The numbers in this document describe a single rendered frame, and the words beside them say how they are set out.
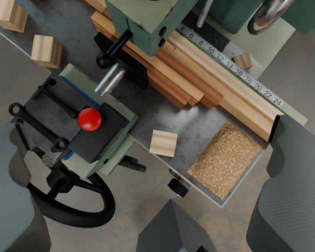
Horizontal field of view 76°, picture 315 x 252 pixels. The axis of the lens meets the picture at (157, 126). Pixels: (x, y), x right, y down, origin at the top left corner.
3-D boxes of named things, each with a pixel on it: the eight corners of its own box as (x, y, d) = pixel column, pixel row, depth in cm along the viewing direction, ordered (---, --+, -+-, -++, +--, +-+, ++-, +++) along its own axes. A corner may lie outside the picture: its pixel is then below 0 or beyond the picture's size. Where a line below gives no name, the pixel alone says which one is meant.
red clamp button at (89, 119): (75, 121, 27) (72, 121, 26) (89, 104, 27) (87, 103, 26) (92, 135, 27) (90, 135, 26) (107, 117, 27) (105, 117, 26)
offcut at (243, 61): (227, 62, 50) (232, 57, 46) (242, 57, 50) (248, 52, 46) (232, 75, 50) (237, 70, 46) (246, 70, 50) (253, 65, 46)
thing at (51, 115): (24, 125, 32) (-3, 122, 27) (68, 72, 33) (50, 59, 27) (87, 176, 32) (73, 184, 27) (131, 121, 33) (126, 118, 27)
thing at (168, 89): (106, 51, 39) (99, 38, 34) (112, 44, 39) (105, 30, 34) (181, 109, 39) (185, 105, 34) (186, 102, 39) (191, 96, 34)
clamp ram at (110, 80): (87, 85, 38) (66, 69, 29) (112, 55, 39) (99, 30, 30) (124, 114, 38) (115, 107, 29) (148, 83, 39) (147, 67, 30)
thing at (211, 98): (106, 29, 39) (99, 14, 34) (113, 22, 40) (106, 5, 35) (209, 109, 39) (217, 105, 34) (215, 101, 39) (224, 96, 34)
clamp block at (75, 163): (44, 127, 41) (13, 124, 32) (85, 76, 42) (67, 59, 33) (100, 172, 41) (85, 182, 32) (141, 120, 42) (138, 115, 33)
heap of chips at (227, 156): (186, 171, 38) (189, 174, 35) (226, 120, 39) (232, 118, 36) (222, 199, 38) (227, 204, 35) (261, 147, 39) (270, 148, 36)
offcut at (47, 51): (45, 43, 39) (34, 34, 36) (63, 46, 39) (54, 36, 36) (42, 66, 39) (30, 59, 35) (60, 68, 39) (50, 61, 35)
